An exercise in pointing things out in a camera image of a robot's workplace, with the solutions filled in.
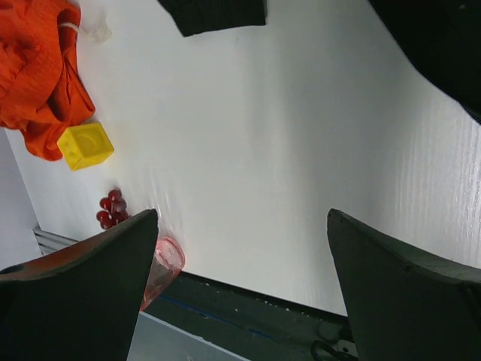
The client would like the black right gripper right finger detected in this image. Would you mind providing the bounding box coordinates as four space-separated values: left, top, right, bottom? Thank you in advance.
327 209 480 360

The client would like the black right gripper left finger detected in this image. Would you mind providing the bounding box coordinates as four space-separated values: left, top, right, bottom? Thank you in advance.
1 209 159 360

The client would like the small orange drawstring cloth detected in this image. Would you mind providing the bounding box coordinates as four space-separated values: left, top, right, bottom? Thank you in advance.
1 1 95 162

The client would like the black cloth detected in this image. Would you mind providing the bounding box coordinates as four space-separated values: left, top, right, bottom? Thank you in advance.
159 0 480 122

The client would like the pink transparent plastic cup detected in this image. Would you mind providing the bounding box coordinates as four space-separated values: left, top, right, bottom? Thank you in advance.
140 235 186 311

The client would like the red plastic grape bunch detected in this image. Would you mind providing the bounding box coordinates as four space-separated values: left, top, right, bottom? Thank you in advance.
96 188 130 230

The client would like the yellow toy block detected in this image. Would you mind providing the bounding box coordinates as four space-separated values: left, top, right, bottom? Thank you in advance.
57 123 114 171

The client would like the aluminium frame profile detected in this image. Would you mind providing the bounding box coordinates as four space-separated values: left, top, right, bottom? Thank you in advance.
32 226 78 256

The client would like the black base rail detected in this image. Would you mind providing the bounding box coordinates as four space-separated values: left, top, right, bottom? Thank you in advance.
146 272 358 360

